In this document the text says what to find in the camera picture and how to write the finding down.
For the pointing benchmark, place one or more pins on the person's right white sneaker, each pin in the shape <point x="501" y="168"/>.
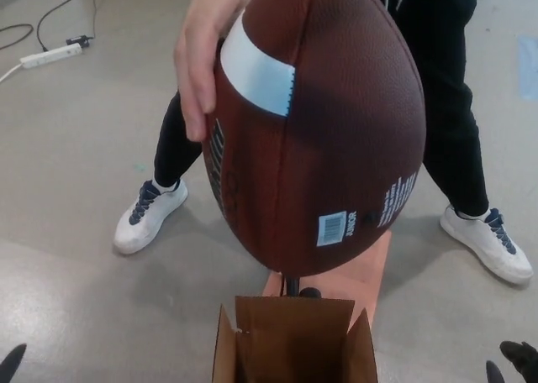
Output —
<point x="147" y="219"/>

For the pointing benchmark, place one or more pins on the person in black clothes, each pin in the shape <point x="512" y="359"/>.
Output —
<point x="441" y="106"/>

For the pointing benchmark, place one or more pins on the white power strip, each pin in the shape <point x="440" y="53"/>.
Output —
<point x="50" y="56"/>

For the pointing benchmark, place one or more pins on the brown leather junior football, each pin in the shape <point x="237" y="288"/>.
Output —
<point x="336" y="127"/>

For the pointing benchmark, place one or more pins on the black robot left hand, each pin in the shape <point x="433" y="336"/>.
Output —
<point x="10" y="368"/>

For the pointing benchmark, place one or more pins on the person's white sneaker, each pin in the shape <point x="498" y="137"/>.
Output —
<point x="147" y="219"/>
<point x="487" y="244"/>

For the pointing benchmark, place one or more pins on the person's left white sneaker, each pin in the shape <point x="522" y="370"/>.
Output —
<point x="487" y="244"/>

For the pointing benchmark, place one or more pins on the blue floor tape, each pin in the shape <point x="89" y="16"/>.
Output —
<point x="529" y="68"/>

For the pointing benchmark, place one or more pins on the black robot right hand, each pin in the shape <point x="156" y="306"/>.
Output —
<point x="523" y="368"/>

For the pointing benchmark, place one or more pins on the black hand air pump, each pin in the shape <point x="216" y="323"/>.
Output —
<point x="309" y="292"/>

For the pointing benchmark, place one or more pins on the person's right hand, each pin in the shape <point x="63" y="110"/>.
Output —
<point x="197" y="55"/>

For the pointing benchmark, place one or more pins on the pink flat sheet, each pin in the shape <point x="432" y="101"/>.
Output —
<point x="370" y="269"/>

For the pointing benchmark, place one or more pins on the brown cardboard box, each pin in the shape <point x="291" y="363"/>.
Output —
<point x="294" y="337"/>

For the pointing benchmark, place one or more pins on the black power adapter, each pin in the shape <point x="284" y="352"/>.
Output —
<point x="80" y="40"/>

